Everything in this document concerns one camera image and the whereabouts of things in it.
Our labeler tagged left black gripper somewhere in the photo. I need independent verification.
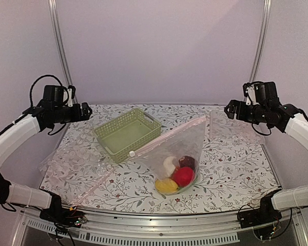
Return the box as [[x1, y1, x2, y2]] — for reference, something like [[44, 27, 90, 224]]
[[53, 101, 92, 124]]

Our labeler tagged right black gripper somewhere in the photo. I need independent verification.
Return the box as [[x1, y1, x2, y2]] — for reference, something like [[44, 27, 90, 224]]
[[225, 99, 268, 124]]

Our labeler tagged dark red toy fruit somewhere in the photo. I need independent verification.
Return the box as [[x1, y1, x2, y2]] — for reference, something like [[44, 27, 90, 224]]
[[178, 156, 195, 171]]

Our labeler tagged clear zip top bag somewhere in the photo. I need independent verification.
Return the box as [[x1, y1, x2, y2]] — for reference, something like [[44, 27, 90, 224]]
[[128, 116, 206, 195]]

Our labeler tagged red toy apple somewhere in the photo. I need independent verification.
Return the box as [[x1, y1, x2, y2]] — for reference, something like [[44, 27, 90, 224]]
[[171, 167, 195, 188]]

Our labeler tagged white toy garlic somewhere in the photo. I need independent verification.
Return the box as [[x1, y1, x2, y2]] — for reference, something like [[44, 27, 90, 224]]
[[163, 156, 177, 177]]

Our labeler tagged yellow toy mango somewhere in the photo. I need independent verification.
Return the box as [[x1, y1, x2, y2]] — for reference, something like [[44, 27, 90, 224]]
[[155, 178, 179, 194]]

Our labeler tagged green toy bitter gourd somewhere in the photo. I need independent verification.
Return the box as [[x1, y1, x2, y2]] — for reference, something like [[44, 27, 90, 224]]
[[178, 178, 197, 192]]

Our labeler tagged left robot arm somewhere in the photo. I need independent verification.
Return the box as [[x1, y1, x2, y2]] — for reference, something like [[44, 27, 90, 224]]
[[0, 85, 92, 222]]

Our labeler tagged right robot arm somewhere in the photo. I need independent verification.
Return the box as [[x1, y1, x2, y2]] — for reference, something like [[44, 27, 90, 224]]
[[224, 81, 308, 223]]

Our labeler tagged right rear clear bag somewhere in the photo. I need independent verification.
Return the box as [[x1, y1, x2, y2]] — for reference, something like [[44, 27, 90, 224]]
[[209, 110, 265, 145]]

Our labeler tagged left clear dotted bag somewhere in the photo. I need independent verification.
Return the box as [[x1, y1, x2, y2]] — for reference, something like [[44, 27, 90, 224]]
[[39, 128, 113, 207]]

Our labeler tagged green perforated plastic basket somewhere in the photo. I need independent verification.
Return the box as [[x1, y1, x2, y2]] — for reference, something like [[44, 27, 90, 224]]
[[93, 108, 162, 163]]

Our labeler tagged floral table mat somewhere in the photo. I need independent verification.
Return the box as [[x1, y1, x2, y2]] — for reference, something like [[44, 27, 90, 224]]
[[40, 104, 282, 215]]

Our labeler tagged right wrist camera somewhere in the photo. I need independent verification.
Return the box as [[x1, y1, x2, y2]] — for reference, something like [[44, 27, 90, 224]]
[[243, 83, 256, 106]]

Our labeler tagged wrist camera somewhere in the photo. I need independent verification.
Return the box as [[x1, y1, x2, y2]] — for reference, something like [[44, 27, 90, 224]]
[[243, 83, 256, 106], [67, 85, 76, 107]]

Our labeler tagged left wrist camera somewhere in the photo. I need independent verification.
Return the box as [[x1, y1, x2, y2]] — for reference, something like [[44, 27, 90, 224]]
[[67, 85, 76, 107]]

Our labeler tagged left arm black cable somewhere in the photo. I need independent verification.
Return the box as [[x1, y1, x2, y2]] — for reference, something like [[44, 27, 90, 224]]
[[28, 74, 64, 108]]

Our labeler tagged right aluminium frame post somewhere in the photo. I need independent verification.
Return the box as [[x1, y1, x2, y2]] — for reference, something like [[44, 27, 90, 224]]
[[248, 0, 272, 83]]

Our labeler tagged aluminium frame post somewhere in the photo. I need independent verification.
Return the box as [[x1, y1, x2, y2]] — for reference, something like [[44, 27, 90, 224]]
[[248, 0, 272, 83], [48, 0, 72, 86]]

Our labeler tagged left aluminium frame post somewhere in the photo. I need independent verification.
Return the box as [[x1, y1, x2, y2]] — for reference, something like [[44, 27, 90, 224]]
[[48, 0, 72, 86]]

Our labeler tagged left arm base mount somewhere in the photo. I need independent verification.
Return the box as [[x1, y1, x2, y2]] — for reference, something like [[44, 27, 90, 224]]
[[40, 192, 87, 228]]

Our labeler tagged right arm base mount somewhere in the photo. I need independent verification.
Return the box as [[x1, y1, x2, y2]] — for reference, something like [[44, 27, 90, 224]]
[[237, 189, 282, 241]]

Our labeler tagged front aluminium rail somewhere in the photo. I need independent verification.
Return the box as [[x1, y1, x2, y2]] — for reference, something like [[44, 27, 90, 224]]
[[11, 208, 308, 245]]

